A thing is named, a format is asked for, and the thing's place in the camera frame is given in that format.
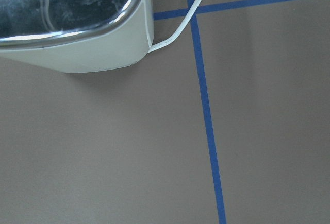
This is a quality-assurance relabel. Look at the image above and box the white toaster power cable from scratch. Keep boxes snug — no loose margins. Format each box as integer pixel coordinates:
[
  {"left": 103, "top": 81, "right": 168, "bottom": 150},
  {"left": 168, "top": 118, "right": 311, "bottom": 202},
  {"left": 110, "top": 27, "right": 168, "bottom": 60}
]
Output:
[{"left": 148, "top": 0, "right": 215, "bottom": 54}]

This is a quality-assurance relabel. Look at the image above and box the white chrome toaster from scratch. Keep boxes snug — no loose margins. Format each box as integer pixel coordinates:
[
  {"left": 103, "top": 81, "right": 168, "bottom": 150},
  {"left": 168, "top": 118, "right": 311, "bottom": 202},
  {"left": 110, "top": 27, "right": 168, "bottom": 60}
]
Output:
[{"left": 1, "top": 0, "right": 154, "bottom": 73}]

